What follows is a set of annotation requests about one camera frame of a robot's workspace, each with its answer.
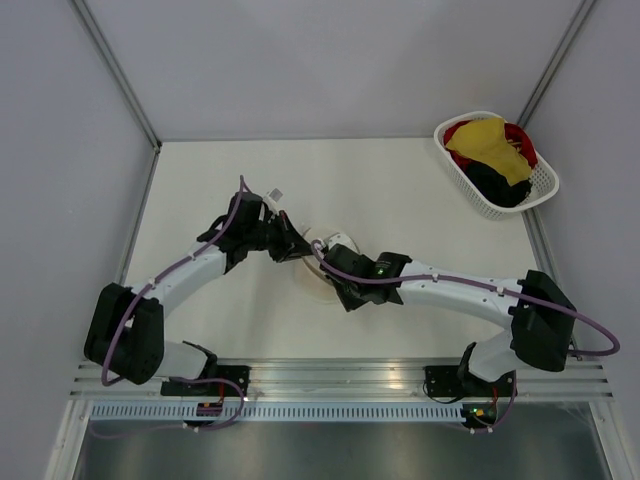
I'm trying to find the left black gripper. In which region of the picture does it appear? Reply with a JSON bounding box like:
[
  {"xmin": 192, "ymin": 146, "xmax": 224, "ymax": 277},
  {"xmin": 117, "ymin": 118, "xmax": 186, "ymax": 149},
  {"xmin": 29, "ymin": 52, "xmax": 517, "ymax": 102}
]
[{"xmin": 244, "ymin": 211, "xmax": 316, "ymax": 263}]

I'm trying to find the cream mesh laundry bag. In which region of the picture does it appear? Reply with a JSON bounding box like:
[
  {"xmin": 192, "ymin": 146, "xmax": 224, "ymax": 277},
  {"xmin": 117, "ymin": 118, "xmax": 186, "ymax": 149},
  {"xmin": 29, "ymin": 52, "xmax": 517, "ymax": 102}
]
[{"xmin": 294, "ymin": 227, "xmax": 360, "ymax": 304}]

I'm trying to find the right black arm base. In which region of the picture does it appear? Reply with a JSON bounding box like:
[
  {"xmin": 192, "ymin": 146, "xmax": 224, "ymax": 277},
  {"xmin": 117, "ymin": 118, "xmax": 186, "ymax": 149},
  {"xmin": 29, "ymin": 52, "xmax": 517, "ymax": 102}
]
[{"xmin": 422, "ymin": 365, "xmax": 483, "ymax": 404}]

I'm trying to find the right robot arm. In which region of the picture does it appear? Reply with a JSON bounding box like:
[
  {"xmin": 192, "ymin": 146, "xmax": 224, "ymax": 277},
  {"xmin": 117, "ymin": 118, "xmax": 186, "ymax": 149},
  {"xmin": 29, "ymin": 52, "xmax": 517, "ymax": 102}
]
[{"xmin": 311, "ymin": 240, "xmax": 575, "ymax": 396}]

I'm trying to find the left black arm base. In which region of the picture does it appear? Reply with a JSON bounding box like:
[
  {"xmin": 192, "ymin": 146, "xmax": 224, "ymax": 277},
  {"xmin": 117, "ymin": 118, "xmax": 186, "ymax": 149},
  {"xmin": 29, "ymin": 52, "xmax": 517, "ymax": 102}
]
[{"xmin": 160, "ymin": 365, "xmax": 251, "ymax": 398}]

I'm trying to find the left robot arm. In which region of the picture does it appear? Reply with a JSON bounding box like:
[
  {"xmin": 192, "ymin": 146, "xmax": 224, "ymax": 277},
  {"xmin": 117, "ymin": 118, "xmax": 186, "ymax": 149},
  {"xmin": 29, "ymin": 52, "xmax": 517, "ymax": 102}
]
[{"xmin": 83, "ymin": 191, "xmax": 311, "ymax": 396}]

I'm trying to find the black garment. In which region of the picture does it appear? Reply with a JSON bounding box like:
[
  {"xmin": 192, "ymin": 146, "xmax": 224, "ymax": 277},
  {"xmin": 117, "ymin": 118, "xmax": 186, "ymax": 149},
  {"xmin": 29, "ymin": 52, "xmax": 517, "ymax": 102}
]
[{"xmin": 465, "ymin": 161, "xmax": 532, "ymax": 208}]

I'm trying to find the yellow garment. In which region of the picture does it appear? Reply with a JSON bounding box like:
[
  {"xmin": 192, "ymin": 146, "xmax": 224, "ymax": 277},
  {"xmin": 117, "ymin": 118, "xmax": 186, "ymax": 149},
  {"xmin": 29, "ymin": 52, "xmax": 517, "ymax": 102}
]
[{"xmin": 444, "ymin": 117, "xmax": 532, "ymax": 186}]

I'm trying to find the white plastic basket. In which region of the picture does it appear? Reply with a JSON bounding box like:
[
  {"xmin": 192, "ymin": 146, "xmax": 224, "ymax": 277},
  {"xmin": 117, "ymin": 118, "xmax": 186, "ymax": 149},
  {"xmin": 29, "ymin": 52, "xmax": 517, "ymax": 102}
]
[{"xmin": 433, "ymin": 111, "xmax": 560, "ymax": 220}]

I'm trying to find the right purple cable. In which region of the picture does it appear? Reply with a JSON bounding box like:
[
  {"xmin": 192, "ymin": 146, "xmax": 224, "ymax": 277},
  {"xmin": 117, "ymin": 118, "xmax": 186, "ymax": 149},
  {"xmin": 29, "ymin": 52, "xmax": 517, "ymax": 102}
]
[{"xmin": 309, "ymin": 239, "xmax": 621, "ymax": 441}]

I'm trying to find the purple cable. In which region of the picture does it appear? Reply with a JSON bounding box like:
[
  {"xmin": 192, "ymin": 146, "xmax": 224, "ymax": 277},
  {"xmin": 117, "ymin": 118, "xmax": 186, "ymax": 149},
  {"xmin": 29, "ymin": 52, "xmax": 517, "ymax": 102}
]
[
  {"xmin": 89, "ymin": 174, "xmax": 251, "ymax": 440},
  {"xmin": 309, "ymin": 239, "xmax": 621, "ymax": 441}
]

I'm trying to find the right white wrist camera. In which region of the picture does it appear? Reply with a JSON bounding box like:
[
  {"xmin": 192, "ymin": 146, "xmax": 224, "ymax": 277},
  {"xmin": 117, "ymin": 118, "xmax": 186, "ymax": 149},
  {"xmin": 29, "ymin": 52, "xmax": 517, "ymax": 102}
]
[{"xmin": 322, "ymin": 231, "xmax": 357, "ymax": 251}]

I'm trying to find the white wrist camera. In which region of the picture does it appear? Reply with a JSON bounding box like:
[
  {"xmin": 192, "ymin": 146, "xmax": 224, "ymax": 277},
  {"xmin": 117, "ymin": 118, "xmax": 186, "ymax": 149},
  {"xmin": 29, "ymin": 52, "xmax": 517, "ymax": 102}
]
[
  {"xmin": 263, "ymin": 188, "xmax": 283, "ymax": 211},
  {"xmin": 322, "ymin": 231, "xmax": 357, "ymax": 251}
]

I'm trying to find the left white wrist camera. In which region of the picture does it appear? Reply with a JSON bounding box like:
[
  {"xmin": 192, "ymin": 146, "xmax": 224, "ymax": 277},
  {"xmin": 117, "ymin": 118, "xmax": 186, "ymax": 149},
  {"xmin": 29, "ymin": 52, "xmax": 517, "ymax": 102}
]
[{"xmin": 263, "ymin": 188, "xmax": 283, "ymax": 211}]

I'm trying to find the aluminium mounting rail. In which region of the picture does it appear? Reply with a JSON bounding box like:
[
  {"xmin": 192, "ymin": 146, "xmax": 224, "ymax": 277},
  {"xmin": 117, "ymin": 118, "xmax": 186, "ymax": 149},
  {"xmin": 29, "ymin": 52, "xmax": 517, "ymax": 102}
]
[{"xmin": 69, "ymin": 358, "xmax": 614, "ymax": 403}]

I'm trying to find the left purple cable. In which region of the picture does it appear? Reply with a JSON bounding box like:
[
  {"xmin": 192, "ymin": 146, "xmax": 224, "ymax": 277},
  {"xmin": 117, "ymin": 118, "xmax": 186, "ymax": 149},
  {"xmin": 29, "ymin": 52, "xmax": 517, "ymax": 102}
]
[{"xmin": 89, "ymin": 174, "xmax": 251, "ymax": 440}]

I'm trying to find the white slotted cable duct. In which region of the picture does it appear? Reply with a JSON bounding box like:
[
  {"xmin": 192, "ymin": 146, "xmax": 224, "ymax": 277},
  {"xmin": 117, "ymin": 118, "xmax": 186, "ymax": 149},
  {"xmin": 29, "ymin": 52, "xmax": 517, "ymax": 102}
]
[{"xmin": 87, "ymin": 402, "xmax": 516, "ymax": 422}]

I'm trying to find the left aluminium frame post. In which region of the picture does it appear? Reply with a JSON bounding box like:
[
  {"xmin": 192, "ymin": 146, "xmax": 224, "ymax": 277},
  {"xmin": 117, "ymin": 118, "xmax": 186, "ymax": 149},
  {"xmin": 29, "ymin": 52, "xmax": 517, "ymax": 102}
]
[{"xmin": 68, "ymin": 0, "xmax": 162, "ymax": 153}]

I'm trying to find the aluminium frame post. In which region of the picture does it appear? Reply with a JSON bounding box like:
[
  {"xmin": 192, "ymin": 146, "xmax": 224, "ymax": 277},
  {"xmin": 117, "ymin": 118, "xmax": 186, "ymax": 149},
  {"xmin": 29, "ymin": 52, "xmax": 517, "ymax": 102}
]
[
  {"xmin": 517, "ymin": 0, "xmax": 600, "ymax": 128},
  {"xmin": 68, "ymin": 0, "xmax": 162, "ymax": 153}
]

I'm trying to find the right aluminium frame post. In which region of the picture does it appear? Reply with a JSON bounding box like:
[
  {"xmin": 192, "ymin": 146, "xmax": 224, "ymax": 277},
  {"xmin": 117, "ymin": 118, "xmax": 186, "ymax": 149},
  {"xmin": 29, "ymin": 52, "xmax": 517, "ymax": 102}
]
[{"xmin": 517, "ymin": 0, "xmax": 600, "ymax": 128}]

